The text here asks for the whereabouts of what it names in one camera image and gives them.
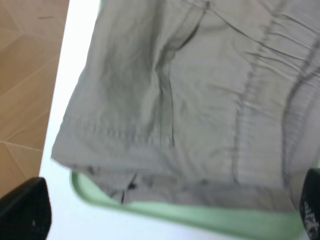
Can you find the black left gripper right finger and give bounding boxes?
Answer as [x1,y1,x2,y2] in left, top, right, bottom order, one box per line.
[299,168,320,240]

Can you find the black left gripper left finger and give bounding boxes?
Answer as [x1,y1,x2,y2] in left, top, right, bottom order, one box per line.
[0,177,52,240]

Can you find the khaki shorts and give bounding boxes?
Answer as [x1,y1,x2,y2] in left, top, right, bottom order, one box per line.
[50,0,320,211]

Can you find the light green plastic tray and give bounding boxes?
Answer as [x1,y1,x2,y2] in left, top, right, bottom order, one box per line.
[70,0,308,240]

